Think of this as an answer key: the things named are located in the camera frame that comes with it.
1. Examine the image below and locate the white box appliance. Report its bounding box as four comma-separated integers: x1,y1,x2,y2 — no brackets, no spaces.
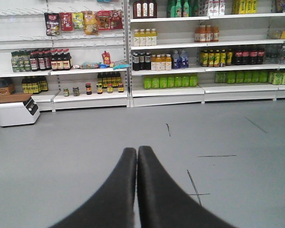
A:
0,94,40,127

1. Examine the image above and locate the white store shelf unit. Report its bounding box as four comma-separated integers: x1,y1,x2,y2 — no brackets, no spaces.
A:
0,0,285,112

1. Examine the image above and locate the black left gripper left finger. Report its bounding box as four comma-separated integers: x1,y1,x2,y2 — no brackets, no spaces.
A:
52,148,137,228

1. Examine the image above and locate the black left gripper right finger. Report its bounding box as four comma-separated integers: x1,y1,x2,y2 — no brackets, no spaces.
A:
137,146,232,228

